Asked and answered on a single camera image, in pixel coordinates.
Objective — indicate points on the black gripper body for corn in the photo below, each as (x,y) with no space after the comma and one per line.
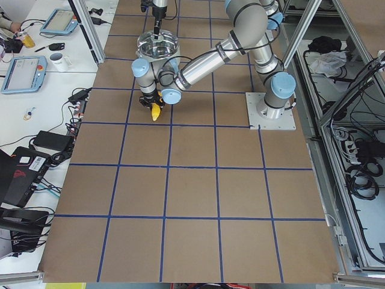
(148,99)

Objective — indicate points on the black corn gripper finger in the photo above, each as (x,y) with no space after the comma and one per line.
(160,103)
(144,102)

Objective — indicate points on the black gripper finger lid knob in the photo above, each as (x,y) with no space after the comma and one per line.
(157,27)

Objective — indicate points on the black gripper body holding lid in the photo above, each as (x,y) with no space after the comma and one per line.
(157,13)

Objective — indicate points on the yellow corn cob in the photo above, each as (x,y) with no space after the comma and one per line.
(155,111)

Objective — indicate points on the glass pot lid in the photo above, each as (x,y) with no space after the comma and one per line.
(158,45)

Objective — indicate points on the white mug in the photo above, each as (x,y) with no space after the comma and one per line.
(61,62)

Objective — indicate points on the blue teach pendant far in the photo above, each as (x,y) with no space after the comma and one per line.
(61,22)

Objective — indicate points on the blue teach pendant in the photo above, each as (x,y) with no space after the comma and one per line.
(24,75)
(61,22)

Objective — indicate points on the black power adapter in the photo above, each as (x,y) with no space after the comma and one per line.
(53,141)

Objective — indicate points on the blue teach pendant near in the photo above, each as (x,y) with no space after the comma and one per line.
(24,75)

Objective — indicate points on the black laptop with stickers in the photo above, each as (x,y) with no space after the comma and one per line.
(20,174)

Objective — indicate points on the black cloth bundle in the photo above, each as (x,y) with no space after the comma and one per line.
(325,44)

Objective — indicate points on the black docking device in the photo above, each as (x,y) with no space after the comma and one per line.
(24,229)

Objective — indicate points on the crumpled white cloth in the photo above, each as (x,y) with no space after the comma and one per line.
(329,64)

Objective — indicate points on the aluminium frame post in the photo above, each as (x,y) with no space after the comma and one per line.
(83,17)

